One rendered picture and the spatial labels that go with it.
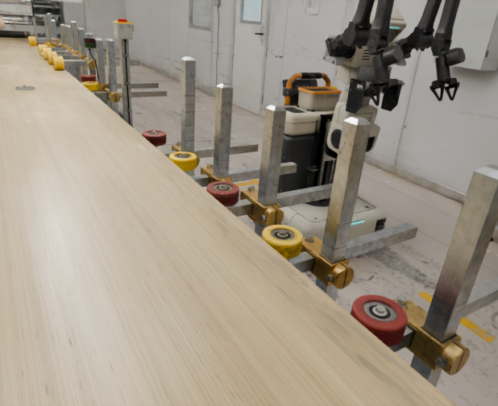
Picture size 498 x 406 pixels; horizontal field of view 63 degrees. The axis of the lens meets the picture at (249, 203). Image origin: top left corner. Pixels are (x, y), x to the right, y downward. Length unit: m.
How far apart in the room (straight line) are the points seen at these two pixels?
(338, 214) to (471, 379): 1.36
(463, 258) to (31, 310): 0.60
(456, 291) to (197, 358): 0.38
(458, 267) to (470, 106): 3.09
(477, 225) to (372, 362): 0.23
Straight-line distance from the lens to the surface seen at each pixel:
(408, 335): 0.73
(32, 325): 0.62
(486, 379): 2.06
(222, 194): 0.95
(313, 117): 2.36
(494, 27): 3.41
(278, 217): 1.00
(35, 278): 0.71
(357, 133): 0.74
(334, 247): 0.82
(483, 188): 0.61
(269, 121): 0.94
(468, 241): 0.63
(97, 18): 11.63
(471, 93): 3.69
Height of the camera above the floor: 1.29
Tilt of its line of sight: 25 degrees down
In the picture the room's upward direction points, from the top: 5 degrees clockwise
